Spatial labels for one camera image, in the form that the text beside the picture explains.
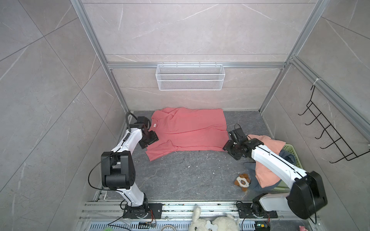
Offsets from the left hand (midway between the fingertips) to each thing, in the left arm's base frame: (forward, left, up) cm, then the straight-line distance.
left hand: (152, 138), depth 91 cm
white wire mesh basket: (+38, -26, +20) cm, 50 cm away
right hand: (-10, -46, +1) cm, 47 cm away
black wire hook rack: (-24, -89, +25) cm, 95 cm away
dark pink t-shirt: (+15, -24, -10) cm, 30 cm away
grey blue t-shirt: (-29, -60, -7) cm, 67 cm away
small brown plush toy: (-27, -54, -6) cm, 61 cm away
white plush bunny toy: (-47, -39, 0) cm, 61 cm away
